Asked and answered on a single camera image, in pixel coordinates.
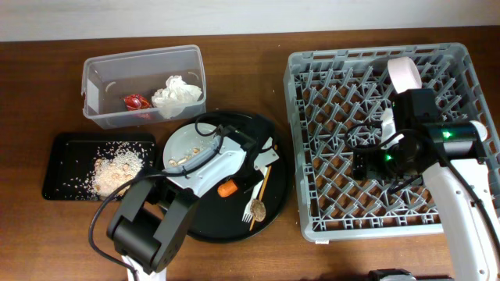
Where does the orange carrot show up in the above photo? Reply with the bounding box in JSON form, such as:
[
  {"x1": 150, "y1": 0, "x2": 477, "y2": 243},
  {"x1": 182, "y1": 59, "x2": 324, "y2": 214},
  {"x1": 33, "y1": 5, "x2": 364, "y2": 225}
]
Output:
[{"x1": 217, "y1": 180, "x2": 238, "y2": 197}]

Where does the grey dishwasher rack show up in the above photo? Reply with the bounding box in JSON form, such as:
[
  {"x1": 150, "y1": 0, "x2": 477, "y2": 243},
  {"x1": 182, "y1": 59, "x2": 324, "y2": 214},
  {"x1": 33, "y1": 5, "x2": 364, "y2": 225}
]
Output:
[{"x1": 284, "y1": 43, "x2": 499, "y2": 242}]

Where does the brown cookie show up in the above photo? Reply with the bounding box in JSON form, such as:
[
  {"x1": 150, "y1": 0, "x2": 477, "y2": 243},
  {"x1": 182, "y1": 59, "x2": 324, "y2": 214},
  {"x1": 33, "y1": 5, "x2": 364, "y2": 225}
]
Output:
[{"x1": 250, "y1": 199, "x2": 266, "y2": 222}]

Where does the grey plate with food scraps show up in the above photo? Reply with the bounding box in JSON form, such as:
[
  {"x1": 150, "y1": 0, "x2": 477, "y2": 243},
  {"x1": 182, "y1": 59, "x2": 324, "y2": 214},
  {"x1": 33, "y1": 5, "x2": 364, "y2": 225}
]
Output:
[{"x1": 162, "y1": 123, "x2": 217, "y2": 169}]

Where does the pink bowl with rice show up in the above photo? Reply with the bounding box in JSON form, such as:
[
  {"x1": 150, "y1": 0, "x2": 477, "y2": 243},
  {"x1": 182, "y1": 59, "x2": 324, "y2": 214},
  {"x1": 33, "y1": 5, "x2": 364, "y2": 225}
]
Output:
[{"x1": 387, "y1": 57, "x2": 422, "y2": 94}]

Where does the white tissue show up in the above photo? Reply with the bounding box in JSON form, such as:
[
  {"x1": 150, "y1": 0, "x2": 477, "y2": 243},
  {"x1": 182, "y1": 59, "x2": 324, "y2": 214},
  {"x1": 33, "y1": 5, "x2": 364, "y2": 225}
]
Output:
[{"x1": 152, "y1": 75, "x2": 202, "y2": 119}]

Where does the red snack wrapper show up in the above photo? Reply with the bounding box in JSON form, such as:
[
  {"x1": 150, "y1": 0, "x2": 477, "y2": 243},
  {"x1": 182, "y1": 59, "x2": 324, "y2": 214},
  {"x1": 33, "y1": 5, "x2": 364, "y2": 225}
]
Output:
[{"x1": 123, "y1": 94, "x2": 152, "y2": 112}]

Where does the white cup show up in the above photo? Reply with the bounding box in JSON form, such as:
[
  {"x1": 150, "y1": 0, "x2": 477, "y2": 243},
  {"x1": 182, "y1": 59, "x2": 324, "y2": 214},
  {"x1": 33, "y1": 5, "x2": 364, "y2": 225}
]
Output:
[{"x1": 470, "y1": 120, "x2": 488, "y2": 142}]

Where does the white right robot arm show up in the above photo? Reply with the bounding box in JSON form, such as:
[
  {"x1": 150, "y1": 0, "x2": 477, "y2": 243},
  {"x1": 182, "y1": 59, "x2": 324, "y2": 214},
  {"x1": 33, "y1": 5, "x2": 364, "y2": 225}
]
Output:
[{"x1": 344, "y1": 121, "x2": 499, "y2": 280}]

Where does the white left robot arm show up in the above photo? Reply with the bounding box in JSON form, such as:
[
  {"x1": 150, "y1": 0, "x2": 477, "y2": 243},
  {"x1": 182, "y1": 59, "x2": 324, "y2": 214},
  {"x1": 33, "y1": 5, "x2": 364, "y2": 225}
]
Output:
[{"x1": 107, "y1": 115, "x2": 279, "y2": 280}]

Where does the clear plastic waste bin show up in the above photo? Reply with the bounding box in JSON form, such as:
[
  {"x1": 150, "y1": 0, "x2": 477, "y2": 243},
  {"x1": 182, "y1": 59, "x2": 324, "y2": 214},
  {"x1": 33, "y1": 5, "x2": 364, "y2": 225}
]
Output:
[{"x1": 81, "y1": 44, "x2": 206, "y2": 129}]

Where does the wooden chopstick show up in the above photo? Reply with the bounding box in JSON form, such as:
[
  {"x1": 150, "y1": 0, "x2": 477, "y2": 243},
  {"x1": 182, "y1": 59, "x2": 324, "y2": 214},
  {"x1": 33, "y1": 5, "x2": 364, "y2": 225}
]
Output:
[{"x1": 249, "y1": 165, "x2": 272, "y2": 230}]

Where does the round black serving tray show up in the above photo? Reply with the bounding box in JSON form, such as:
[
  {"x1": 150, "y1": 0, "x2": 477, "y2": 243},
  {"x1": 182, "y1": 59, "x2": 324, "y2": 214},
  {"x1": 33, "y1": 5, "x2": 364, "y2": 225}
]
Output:
[{"x1": 162, "y1": 112, "x2": 291, "y2": 244}]

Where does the white plastic fork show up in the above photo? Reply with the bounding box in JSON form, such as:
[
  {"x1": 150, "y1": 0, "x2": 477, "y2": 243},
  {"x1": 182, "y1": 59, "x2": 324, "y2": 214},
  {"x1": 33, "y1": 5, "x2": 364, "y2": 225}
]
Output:
[{"x1": 242, "y1": 167, "x2": 266, "y2": 223}]

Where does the spilled rice pile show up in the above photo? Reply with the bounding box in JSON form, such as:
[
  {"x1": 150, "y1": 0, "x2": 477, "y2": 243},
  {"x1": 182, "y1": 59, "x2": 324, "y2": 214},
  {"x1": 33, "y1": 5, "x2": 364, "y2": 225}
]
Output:
[{"x1": 55, "y1": 140, "x2": 156, "y2": 201}]

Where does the black rectangular tray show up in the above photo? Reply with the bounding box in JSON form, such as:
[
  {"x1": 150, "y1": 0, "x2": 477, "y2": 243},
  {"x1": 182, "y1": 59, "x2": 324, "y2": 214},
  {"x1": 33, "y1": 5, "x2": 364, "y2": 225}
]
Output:
[{"x1": 41, "y1": 133, "x2": 156, "y2": 201}]

